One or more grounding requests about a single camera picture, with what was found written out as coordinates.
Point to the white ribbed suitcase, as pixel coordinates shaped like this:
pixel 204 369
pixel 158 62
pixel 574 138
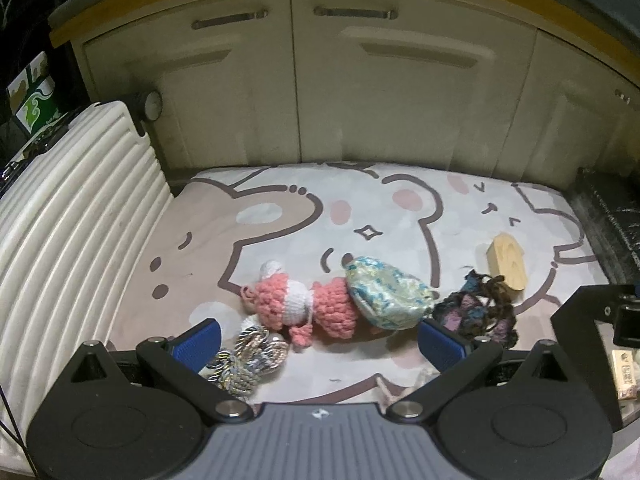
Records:
pixel 75 220

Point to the cream cabinet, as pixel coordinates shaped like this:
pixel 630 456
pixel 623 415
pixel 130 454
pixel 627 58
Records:
pixel 320 100

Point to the green printed box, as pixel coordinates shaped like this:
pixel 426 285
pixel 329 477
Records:
pixel 37 105

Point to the black box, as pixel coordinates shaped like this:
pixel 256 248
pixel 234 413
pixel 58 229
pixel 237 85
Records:
pixel 575 320

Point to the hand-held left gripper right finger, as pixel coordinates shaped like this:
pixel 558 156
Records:
pixel 440 345

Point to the pink crochet doll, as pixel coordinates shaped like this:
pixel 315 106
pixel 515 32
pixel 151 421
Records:
pixel 295 300

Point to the black bubble wrap package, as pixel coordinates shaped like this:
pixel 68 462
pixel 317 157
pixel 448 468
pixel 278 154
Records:
pixel 610 230

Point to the floral fabric pouch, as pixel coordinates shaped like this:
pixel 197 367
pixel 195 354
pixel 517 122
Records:
pixel 390 290

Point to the dark crochet flower piece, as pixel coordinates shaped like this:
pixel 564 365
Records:
pixel 470 310

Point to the small beige block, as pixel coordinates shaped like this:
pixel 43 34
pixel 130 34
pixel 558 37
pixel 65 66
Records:
pixel 625 375

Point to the wooden block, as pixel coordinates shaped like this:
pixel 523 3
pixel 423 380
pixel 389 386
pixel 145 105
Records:
pixel 510 260

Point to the cream cabinet door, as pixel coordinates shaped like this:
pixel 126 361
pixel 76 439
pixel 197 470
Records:
pixel 575 125
pixel 415 105
pixel 225 100

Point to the cartoon printed mat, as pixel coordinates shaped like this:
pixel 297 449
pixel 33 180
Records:
pixel 280 240

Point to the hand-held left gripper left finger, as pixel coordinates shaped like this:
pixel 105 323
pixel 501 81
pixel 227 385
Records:
pixel 197 345

